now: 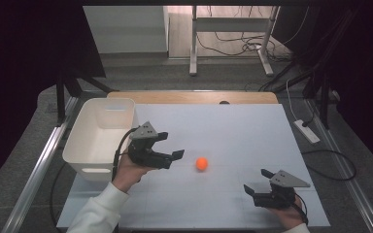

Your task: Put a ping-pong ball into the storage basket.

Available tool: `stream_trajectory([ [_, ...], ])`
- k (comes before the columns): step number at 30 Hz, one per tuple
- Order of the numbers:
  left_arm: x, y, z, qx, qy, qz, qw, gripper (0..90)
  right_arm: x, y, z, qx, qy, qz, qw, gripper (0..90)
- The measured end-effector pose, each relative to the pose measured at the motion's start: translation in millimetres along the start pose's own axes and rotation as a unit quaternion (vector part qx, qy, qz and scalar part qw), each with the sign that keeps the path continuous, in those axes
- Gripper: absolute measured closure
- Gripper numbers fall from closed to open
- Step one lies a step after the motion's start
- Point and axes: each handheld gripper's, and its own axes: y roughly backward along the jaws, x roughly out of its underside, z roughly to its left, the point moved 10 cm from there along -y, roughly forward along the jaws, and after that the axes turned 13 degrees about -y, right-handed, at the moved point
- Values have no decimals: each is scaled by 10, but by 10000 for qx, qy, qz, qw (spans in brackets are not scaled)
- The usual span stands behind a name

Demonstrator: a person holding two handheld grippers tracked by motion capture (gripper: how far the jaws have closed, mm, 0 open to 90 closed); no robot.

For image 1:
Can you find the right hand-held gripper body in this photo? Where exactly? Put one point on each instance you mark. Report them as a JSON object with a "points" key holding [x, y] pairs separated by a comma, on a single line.
{"points": [[273, 199]]}

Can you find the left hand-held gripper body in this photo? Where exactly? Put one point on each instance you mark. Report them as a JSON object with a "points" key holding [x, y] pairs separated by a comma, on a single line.
{"points": [[145, 155]]}

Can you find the orange ball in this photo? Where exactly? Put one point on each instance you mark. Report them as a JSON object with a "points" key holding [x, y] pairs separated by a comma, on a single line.
{"points": [[201, 163]]}

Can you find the white plastic bin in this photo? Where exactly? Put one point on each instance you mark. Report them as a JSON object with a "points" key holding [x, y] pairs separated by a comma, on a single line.
{"points": [[94, 142]]}

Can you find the person's right hand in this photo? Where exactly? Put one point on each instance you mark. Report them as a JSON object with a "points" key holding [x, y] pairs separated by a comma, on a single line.
{"points": [[288, 216]]}

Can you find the person's left hand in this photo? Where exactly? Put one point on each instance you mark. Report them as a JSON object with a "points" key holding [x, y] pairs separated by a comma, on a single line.
{"points": [[128, 174]]}

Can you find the white power strip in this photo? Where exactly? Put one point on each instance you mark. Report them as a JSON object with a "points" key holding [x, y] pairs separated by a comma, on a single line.
{"points": [[306, 131]]}

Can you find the black table grommet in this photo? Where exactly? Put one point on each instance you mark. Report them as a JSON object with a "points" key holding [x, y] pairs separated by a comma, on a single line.
{"points": [[224, 102]]}

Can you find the black metal stand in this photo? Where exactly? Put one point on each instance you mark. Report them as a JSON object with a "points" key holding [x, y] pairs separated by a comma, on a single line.
{"points": [[324, 103]]}

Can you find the black tripod stand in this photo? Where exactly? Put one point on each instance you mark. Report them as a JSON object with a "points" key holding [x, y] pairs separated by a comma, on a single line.
{"points": [[60, 97]]}

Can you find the white cabinet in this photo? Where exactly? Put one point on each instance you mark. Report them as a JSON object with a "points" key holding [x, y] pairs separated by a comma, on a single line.
{"points": [[126, 29]]}

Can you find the black curtain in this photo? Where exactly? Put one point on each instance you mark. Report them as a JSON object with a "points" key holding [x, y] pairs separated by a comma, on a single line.
{"points": [[19, 64], [362, 64]]}

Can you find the aluminium rail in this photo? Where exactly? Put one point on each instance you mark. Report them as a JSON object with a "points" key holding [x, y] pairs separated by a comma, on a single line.
{"points": [[353, 187], [35, 178]]}

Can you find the white metal desk frame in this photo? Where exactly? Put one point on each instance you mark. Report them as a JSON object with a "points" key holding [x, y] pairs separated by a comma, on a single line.
{"points": [[193, 48]]}

